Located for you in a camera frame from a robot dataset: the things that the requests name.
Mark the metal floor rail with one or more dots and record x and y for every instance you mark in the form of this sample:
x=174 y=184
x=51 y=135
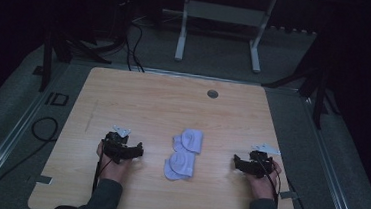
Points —
x=329 y=162
x=6 y=144

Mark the black tripod stand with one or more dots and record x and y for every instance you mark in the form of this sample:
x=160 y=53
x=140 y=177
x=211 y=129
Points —
x=61 y=46
x=315 y=84

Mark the person's left hand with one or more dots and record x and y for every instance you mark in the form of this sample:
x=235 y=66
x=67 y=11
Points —
x=113 y=170

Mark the person's right hand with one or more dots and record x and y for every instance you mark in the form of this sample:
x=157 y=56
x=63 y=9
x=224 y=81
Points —
x=264 y=187

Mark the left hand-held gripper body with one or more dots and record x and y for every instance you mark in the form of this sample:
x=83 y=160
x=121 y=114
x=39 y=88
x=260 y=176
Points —
x=116 y=147

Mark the grey tape strip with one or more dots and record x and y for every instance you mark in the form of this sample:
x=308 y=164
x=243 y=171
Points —
x=289 y=195

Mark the white metal desk frame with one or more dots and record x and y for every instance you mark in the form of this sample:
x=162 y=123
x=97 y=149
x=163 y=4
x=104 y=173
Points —
x=225 y=14

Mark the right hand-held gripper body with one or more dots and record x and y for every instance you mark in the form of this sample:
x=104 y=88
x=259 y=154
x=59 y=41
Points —
x=257 y=165

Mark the pale lilac sock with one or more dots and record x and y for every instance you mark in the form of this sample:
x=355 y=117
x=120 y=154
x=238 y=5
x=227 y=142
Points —
x=192 y=140
x=178 y=144
x=170 y=172
x=182 y=163

